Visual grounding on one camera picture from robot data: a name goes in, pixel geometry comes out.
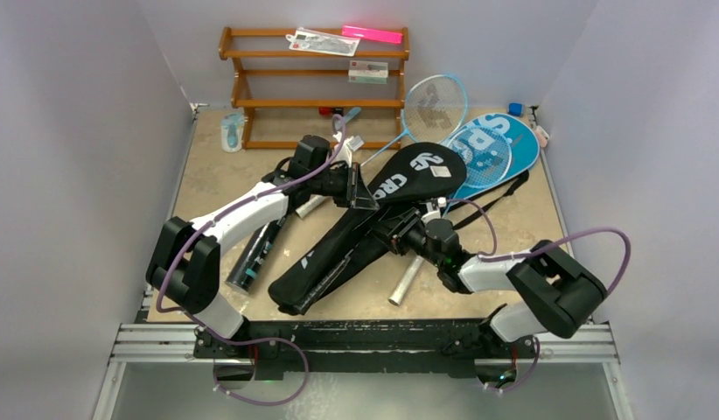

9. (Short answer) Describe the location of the red black small object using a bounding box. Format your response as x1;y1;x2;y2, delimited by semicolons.
318;107;345;117

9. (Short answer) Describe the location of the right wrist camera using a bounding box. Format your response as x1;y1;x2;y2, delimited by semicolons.
421;197;448;225

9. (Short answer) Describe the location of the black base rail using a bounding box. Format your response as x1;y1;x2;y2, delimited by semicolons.
110;312;619;384

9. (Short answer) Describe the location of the pink bar on shelf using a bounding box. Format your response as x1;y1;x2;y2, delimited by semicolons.
341;24;403;45

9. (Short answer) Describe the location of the black shuttlecock tube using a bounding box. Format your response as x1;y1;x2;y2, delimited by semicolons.
225;216;288;294

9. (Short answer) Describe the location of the wooden shelf rack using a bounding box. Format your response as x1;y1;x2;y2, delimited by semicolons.
218;26;410;150

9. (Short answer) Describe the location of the white racket handle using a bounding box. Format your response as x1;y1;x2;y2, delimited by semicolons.
388;255;424;306

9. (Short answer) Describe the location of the blue racket bag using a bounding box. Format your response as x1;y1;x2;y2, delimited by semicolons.
442;113;540;200

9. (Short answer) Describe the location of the black Crossway racket bag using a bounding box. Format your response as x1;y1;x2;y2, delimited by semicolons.
268;143;467;316

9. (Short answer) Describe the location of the small blue cube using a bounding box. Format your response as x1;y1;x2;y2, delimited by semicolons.
507;102;524;117

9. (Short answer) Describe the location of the white blister package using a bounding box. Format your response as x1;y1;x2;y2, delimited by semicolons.
284;27;360;57

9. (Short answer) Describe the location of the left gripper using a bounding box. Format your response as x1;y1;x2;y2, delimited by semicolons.
309;162;379;210

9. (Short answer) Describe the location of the white green box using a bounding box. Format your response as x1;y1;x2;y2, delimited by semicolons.
348;59;389;84

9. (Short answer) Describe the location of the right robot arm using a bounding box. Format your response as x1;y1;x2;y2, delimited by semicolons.
371;207;609;356

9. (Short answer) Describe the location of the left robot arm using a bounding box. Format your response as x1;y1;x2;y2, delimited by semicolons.
145;136;361;358

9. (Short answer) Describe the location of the light blue packaged item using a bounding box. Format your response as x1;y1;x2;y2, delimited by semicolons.
220;111;246;153

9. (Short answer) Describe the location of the small pink white object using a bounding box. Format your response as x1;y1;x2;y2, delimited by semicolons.
534;125;549;149

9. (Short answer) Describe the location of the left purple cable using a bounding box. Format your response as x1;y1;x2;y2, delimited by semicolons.
155;114;348;407

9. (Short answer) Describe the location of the light blue strip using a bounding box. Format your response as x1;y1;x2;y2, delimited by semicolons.
342;107;362;124

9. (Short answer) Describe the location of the light blue badminton racket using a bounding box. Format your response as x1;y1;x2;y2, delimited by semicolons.
363;74;468;164

